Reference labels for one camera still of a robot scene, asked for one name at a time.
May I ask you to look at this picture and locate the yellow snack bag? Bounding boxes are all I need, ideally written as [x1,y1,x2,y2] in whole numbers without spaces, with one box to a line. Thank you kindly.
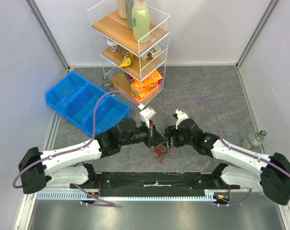
[119,51,134,68]

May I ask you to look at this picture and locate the white wire shelf rack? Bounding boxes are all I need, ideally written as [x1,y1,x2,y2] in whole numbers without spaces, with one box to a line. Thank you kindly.
[88,0,170,95]

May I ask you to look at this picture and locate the orange snack box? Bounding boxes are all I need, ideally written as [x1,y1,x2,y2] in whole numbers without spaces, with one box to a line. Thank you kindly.
[130,69,163,103]

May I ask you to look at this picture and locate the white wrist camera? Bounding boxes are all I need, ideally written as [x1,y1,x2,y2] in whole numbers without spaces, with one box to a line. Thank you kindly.
[138,103,156,128]
[173,109,189,129]

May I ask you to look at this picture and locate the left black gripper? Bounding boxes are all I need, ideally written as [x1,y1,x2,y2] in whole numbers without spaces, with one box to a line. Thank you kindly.
[120,119,168,148]

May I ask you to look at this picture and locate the green bottle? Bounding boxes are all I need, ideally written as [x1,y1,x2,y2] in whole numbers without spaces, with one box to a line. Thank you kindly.
[132,0,150,43]

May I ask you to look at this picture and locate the left glass bottle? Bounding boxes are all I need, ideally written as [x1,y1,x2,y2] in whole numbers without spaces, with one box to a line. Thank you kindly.
[102,75,115,96]

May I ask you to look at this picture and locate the black cable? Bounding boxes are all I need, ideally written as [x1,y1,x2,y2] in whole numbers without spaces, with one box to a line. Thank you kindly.
[159,129,181,160]

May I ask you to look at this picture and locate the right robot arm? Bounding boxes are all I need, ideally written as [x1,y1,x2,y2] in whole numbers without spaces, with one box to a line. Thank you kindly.
[165,118,290,206]

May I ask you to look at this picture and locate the right glass bottle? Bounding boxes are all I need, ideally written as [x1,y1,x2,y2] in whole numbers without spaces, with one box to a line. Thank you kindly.
[242,130,267,149]

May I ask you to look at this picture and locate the beige bottle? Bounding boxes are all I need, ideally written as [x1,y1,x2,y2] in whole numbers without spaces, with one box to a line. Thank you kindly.
[116,0,127,19]

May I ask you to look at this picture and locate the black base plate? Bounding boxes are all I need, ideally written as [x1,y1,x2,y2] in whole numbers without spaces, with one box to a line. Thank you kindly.
[89,172,240,197]

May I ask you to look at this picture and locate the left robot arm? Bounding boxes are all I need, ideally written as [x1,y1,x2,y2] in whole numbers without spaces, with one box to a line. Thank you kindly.
[18,118,165,194]

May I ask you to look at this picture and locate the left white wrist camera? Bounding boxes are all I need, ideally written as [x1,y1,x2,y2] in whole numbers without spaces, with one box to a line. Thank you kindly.
[138,103,156,128]

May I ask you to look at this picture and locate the grey-green bottle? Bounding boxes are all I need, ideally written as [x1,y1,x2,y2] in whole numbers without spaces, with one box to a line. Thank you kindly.
[126,0,134,30]

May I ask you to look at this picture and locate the blue plastic bin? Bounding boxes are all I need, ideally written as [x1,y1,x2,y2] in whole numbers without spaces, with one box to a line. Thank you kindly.
[45,71,131,137]

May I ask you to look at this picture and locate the glass bottle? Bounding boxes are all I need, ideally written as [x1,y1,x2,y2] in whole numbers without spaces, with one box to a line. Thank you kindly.
[242,130,267,149]
[102,75,115,96]

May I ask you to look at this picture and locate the slotted cable duct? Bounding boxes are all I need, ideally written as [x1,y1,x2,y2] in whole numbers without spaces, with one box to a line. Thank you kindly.
[36,190,217,202]

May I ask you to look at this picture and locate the white cup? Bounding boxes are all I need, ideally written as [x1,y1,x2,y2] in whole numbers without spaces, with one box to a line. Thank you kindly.
[107,38,122,54]

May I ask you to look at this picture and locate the red cable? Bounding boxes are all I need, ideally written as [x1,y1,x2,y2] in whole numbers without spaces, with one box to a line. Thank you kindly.
[151,143,169,165]

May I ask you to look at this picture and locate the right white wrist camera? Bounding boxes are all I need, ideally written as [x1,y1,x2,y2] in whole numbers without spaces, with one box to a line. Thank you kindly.
[173,109,189,129]

